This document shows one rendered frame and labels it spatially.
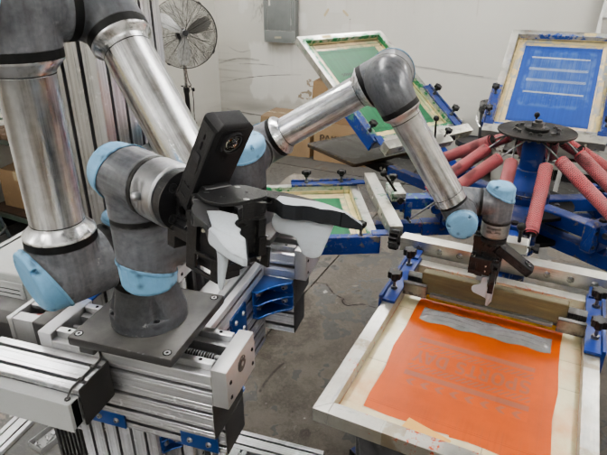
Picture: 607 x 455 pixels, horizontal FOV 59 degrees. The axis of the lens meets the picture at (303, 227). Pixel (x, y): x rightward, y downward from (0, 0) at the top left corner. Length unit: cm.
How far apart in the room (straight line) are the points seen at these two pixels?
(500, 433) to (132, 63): 106
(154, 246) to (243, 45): 600
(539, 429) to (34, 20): 125
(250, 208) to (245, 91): 621
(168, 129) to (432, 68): 509
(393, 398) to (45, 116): 97
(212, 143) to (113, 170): 18
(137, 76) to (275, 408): 209
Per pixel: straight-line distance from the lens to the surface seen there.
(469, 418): 137
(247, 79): 668
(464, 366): 151
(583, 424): 139
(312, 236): 56
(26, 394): 118
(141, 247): 70
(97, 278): 98
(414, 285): 169
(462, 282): 166
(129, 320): 108
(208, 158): 53
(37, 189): 91
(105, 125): 117
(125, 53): 86
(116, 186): 66
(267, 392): 279
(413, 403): 138
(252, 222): 54
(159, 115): 81
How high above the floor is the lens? 189
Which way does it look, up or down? 26 degrees down
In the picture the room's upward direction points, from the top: straight up
